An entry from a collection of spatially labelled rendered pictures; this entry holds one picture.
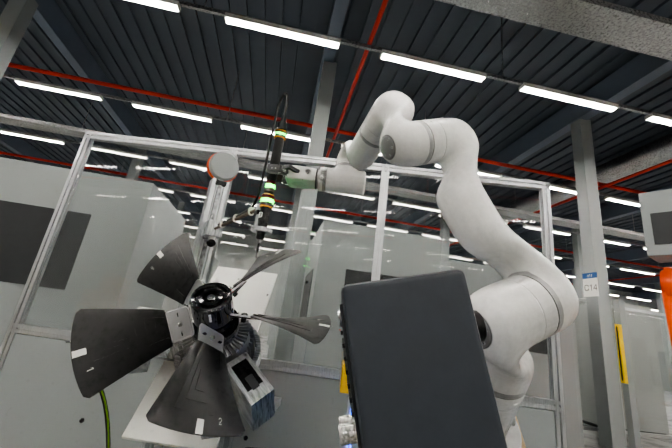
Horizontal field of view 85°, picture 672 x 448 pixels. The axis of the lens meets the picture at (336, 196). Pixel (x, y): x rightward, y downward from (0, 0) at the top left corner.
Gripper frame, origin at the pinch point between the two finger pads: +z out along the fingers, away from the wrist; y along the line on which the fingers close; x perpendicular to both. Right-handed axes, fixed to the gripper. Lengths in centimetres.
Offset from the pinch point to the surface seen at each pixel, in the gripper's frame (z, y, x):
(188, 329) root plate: 15, -3, -52
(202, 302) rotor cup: 11.2, -6.7, -44.3
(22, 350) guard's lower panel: 119, 71, -75
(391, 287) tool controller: -33, -83, -42
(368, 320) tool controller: -31, -83, -45
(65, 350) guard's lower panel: 99, 71, -73
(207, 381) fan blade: 2, -15, -63
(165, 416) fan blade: 7, -25, -69
